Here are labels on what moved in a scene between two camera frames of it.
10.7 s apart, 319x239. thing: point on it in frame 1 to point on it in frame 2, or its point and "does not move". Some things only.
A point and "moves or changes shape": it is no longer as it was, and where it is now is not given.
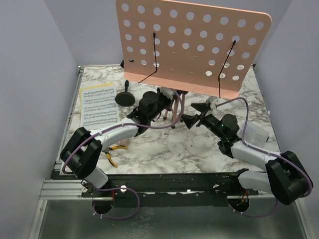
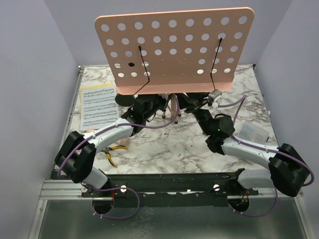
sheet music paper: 98,107 does not move
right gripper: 202,118 to 193,107
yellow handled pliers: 106,151 does not move
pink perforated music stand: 191,47 moves or changes shape
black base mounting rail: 176,189 does not move
